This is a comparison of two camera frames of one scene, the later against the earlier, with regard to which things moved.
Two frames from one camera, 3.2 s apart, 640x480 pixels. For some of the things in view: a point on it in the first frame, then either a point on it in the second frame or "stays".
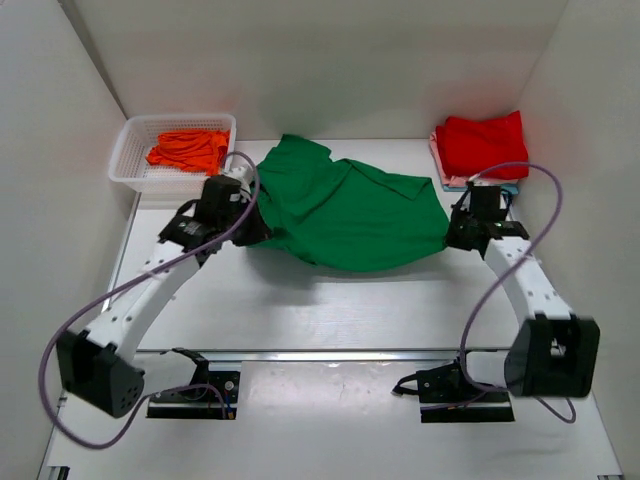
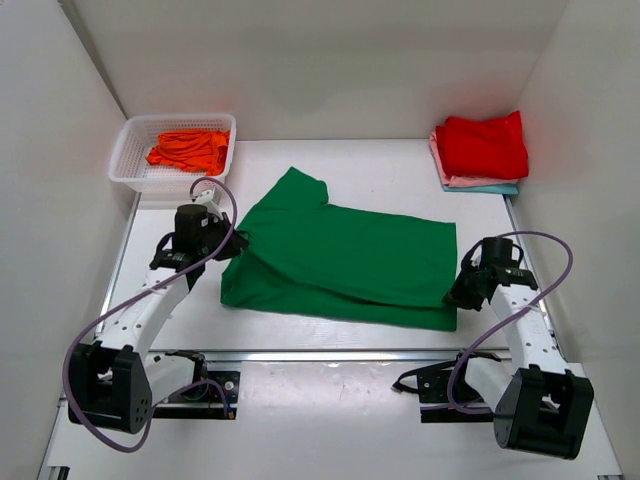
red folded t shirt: (469, 146) stays
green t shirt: (344, 216) to (305, 255)
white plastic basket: (172, 153) stays
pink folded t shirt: (459, 180) stays
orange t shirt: (202, 151) stays
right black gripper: (451, 238) to (456, 297)
